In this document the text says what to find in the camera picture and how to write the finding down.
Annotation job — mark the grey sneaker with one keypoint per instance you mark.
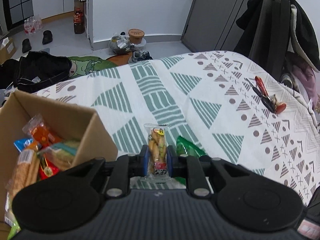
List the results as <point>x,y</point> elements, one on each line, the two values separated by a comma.
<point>138,56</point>

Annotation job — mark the black office chair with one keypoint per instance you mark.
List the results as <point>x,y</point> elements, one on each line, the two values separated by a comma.
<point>272,36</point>

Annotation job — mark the grey door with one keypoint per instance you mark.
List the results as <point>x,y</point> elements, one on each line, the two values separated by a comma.
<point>211,25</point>

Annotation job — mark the brown cardboard box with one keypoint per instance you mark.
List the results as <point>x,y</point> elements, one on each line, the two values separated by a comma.
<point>69,121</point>

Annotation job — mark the brown lidded jar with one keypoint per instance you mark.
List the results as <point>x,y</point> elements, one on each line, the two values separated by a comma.
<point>136,36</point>

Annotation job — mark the green snack packet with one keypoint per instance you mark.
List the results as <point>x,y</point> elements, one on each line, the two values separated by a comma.
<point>184,147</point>

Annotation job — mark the patterned bed blanket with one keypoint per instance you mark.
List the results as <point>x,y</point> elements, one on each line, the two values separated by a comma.
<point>205,98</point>

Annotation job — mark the round cookie packet teal band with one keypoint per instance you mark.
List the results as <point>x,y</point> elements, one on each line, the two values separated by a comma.
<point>61,154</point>

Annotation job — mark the dark soda bottle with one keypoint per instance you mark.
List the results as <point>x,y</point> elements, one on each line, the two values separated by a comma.
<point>78,21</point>

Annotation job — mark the red snack stick packet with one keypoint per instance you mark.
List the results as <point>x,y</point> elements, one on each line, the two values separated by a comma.
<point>46,169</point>

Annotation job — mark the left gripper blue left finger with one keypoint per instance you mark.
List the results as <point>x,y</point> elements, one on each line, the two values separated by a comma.
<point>123,169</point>

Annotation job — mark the black clothes pile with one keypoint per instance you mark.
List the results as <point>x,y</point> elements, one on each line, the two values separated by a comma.
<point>35,71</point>

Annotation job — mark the black slipper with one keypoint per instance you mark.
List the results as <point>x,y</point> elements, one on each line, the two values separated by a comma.
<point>47,37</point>
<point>26,46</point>

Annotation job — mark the water bottle pack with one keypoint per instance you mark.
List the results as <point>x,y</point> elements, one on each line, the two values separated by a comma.
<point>32,24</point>

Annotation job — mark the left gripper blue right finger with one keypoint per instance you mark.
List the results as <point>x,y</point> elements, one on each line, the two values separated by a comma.
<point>189,168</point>

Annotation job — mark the red keychain with keys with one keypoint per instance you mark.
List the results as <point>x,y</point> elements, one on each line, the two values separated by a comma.
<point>270,102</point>

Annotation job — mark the black jacket on chair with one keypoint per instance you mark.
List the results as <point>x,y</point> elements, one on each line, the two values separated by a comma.
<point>303,39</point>

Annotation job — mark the orange cracker packet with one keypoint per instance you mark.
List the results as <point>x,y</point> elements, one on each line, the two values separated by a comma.
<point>24,174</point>

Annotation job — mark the green dinosaur rug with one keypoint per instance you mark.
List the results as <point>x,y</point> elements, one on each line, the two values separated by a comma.
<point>85,65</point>

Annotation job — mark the brown paper bag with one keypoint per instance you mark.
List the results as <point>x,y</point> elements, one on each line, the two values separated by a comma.
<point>80,5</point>

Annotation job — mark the twisted dough snack packet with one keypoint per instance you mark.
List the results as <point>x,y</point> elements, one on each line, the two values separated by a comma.
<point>157,153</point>

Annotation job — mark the right black slipper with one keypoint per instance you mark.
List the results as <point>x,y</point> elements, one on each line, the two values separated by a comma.
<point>47,37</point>

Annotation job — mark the left black slipper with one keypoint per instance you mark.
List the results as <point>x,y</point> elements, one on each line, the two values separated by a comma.
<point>26,46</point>

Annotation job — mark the small cardboard box on floor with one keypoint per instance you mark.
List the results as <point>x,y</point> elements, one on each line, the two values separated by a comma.
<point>7,49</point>

